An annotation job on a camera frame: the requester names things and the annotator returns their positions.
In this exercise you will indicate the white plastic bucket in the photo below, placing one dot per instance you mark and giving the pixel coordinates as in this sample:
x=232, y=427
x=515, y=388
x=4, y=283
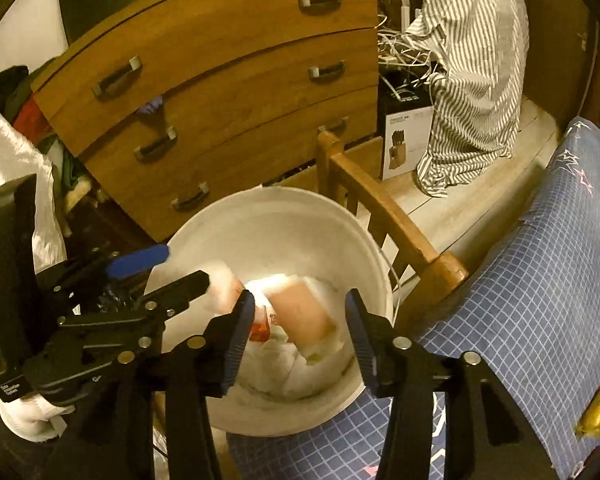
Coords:
x=260, y=230

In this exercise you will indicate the small blue cloth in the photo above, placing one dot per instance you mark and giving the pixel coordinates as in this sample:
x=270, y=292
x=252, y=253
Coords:
x=152, y=107

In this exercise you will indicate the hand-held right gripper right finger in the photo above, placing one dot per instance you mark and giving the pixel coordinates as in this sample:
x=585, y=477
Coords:
x=360, y=345

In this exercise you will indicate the brown wooden door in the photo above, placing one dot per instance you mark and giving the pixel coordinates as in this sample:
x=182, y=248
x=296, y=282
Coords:
x=560, y=35

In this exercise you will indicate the brown cardboard box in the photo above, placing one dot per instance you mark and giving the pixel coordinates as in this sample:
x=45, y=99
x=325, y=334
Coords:
x=302, y=312

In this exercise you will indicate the blue checked star bedsheet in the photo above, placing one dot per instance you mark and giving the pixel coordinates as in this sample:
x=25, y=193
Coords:
x=530, y=285

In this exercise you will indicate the bubble wrap bag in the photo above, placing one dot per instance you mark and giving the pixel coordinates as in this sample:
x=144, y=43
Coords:
x=285, y=375

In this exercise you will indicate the white shiny cloth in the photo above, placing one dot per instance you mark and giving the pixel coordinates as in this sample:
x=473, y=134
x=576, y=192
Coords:
x=10, y=160

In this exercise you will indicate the wooden dresser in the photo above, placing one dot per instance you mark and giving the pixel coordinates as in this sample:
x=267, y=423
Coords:
x=230, y=75

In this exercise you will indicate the knife block box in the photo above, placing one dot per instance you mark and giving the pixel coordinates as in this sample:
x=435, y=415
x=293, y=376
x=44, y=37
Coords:
x=405, y=130

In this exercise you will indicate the grey striped cloth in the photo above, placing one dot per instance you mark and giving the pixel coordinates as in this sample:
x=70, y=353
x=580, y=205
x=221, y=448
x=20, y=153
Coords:
x=470, y=60

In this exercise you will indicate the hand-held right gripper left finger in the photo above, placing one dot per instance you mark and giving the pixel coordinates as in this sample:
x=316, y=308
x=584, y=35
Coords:
x=237, y=345

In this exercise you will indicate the pile of clothes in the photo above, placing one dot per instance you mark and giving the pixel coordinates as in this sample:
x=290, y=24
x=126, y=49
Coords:
x=30, y=115

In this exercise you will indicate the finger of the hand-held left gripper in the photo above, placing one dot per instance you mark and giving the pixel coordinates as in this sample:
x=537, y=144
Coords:
x=180, y=292
x=135, y=260

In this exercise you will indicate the person's left hand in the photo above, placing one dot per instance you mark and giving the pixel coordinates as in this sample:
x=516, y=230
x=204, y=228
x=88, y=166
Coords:
x=30, y=417

